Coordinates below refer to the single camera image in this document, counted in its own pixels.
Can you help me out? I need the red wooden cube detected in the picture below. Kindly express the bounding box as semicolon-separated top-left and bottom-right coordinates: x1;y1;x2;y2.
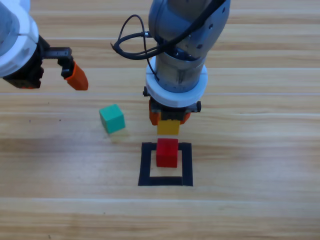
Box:
155;138;179;168

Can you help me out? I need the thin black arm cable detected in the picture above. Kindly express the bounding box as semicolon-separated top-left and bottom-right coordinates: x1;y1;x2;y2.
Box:
118;14;161;82

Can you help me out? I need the black tape square outline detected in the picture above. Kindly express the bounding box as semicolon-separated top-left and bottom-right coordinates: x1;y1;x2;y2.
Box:
137;141;194;187

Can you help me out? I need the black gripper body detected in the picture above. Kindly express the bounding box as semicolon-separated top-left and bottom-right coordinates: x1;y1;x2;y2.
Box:
142;86;202;122
2;36;74;90

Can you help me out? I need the yellow wooden cube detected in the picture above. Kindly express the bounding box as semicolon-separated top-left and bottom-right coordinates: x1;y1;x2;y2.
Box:
156;119;181;136

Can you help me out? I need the green wooden cube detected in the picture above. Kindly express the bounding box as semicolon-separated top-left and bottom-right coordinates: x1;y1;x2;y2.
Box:
98;103;126;134

